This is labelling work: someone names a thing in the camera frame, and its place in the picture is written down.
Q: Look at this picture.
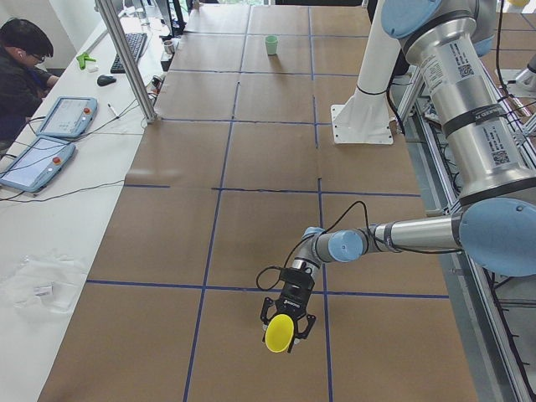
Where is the black marker pen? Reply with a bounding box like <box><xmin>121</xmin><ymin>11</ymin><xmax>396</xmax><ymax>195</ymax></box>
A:
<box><xmin>107</xmin><ymin>103</ymin><xmax>120</xmax><ymax>119</ymax></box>

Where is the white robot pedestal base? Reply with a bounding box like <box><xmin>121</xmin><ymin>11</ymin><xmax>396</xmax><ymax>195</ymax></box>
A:
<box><xmin>331</xmin><ymin>0</ymin><xmax>400</xmax><ymax>145</ymax></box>

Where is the yellow cup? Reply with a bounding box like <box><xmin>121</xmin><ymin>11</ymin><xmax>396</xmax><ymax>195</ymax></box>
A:
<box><xmin>265</xmin><ymin>314</ymin><xmax>295</xmax><ymax>353</ymax></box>

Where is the black computer mouse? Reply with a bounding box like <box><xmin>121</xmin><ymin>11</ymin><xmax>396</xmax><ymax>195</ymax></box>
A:
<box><xmin>96</xmin><ymin>75</ymin><xmax>116</xmax><ymax>87</ymax></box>

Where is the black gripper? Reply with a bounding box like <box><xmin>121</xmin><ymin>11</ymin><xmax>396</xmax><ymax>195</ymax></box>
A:
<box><xmin>260</xmin><ymin>268</ymin><xmax>317</xmax><ymax>353</ymax></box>

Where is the upper blue teach pendant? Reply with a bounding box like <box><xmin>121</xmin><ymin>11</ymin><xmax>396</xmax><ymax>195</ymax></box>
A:
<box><xmin>36</xmin><ymin>96</ymin><xmax>98</xmax><ymax>139</ymax></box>

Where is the seated person in black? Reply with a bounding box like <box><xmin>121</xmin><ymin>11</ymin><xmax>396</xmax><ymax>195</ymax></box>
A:
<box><xmin>1</xmin><ymin>18</ymin><xmax>59</xmax><ymax>150</ymax></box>

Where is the lower blue teach pendant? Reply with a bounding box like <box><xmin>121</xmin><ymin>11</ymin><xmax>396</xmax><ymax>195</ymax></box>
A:
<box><xmin>1</xmin><ymin>136</ymin><xmax>76</xmax><ymax>193</ymax></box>

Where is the black keyboard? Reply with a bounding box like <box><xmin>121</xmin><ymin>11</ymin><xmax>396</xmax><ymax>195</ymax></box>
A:
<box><xmin>110</xmin><ymin>32</ymin><xmax>149</xmax><ymax>75</ymax></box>

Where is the metal cup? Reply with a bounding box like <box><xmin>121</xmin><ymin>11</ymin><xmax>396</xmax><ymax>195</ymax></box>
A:
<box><xmin>162</xmin><ymin>40</ymin><xmax>175</xmax><ymax>55</ymax></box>

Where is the clear plastic bag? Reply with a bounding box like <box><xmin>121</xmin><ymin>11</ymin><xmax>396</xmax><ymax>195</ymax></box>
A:
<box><xmin>1</xmin><ymin>253</ymin><xmax>90</xmax><ymax>322</ymax></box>

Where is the green plastic tool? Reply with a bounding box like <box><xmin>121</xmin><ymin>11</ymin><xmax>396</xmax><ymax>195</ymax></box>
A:
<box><xmin>76</xmin><ymin>52</ymin><xmax>95</xmax><ymax>70</ymax></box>

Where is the blue teach pendant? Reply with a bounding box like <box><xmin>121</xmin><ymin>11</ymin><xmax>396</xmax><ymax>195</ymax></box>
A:
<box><xmin>1</xmin><ymin>136</ymin><xmax>76</xmax><ymax>193</ymax></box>
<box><xmin>36</xmin><ymin>96</ymin><xmax>98</xmax><ymax>139</ymax></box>

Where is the aluminium frame post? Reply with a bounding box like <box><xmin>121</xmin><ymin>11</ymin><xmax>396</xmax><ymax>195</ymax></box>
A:
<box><xmin>95</xmin><ymin>0</ymin><xmax>157</xmax><ymax>124</ymax></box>

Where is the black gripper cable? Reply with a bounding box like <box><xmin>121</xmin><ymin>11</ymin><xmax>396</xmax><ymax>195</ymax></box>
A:
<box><xmin>255</xmin><ymin>200</ymin><xmax>461</xmax><ymax>292</ymax></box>

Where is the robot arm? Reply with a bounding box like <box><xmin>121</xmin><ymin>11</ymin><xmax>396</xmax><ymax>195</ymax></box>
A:
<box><xmin>260</xmin><ymin>1</ymin><xmax>535</xmax><ymax>353</ymax></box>

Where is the light green cup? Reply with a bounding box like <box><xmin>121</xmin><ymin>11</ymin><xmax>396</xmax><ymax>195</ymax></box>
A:
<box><xmin>265</xmin><ymin>35</ymin><xmax>278</xmax><ymax>56</ymax></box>

